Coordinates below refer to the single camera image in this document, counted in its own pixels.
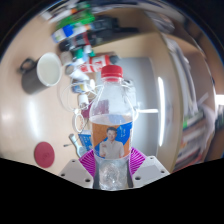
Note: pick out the red and white canister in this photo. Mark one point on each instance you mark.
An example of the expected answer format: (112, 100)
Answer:
(95, 63)

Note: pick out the white LED desk lamp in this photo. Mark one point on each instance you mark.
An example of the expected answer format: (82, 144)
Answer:
(160, 110)

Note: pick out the flat round red coaster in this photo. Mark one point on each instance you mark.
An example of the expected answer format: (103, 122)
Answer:
(44, 154)

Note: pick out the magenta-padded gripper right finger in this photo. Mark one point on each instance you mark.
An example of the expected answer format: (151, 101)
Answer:
(150, 170)

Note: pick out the clear red-capped water bottle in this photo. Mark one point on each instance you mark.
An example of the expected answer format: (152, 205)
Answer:
(111, 133)

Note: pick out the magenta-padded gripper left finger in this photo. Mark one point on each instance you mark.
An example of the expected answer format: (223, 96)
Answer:
(75, 171)

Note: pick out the black mug white inside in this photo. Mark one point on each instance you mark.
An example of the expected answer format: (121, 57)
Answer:
(33, 80)

